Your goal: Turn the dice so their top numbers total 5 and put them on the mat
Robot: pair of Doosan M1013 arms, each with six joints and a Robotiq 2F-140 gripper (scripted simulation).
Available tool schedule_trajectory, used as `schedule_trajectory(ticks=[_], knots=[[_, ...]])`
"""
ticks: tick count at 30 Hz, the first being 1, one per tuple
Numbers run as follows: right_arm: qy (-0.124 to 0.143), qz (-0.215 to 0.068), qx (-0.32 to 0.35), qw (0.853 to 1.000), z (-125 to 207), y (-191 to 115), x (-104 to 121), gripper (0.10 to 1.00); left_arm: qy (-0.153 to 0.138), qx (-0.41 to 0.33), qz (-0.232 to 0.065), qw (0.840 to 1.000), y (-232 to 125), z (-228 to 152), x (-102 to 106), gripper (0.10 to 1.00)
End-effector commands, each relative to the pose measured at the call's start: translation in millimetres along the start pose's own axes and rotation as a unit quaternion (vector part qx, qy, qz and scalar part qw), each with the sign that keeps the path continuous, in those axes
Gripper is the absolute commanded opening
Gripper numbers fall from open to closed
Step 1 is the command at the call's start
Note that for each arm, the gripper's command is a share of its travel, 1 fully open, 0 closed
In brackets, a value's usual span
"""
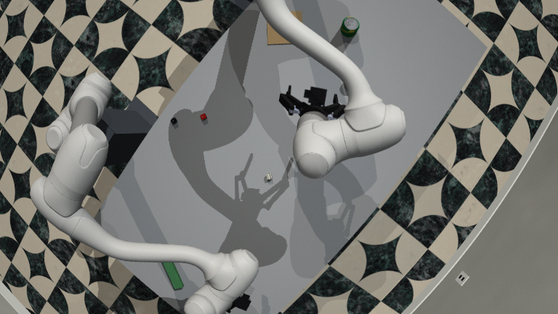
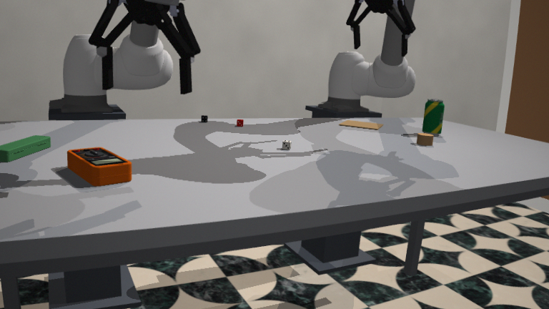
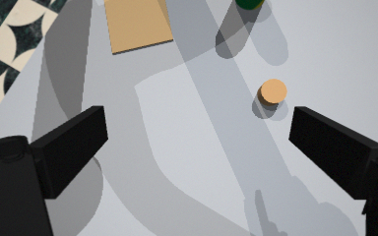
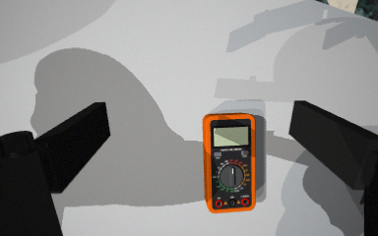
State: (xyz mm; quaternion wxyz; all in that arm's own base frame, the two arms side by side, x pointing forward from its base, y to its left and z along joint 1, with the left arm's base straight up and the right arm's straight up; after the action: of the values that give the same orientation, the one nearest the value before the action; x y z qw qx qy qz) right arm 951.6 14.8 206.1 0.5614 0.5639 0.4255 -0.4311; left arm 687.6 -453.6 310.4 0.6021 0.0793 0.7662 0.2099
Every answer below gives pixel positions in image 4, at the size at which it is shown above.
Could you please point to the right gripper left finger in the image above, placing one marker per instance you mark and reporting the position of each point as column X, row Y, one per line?
column 29, row 166

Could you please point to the orange digital multimeter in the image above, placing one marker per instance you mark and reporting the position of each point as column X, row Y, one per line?
column 229, row 146

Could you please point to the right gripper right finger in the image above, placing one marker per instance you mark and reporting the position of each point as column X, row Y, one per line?
column 348, row 150

